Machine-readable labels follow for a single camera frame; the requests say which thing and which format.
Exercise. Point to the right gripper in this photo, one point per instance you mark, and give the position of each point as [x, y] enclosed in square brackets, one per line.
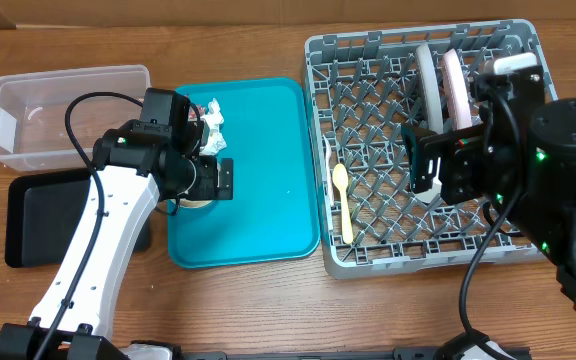
[428, 150]

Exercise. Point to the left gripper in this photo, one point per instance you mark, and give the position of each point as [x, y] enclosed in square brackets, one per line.
[206, 186]

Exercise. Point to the grey bowl with rice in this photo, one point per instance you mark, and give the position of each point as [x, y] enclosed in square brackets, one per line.
[193, 204]

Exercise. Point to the grey plate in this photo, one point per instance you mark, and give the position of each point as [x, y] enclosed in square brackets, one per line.
[427, 79]

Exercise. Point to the yellow plastic spoon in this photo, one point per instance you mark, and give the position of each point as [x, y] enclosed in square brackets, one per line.
[341, 181]

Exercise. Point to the white plastic utensil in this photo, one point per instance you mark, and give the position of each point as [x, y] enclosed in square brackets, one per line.
[328, 155]

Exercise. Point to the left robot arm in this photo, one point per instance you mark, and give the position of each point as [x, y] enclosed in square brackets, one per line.
[133, 168]

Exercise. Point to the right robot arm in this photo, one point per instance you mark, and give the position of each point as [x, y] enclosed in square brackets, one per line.
[521, 157]

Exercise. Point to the grey dishwasher rack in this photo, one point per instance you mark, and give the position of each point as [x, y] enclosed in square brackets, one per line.
[360, 88]

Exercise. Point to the red foil wrapper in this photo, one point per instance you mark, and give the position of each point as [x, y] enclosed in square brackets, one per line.
[196, 112]

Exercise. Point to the teal serving tray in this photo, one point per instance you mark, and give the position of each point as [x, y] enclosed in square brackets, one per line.
[273, 212]

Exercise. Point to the black tray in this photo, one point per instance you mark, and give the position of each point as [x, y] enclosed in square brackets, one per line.
[43, 212]

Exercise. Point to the clear plastic bin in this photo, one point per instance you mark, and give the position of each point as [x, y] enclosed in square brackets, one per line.
[33, 105]

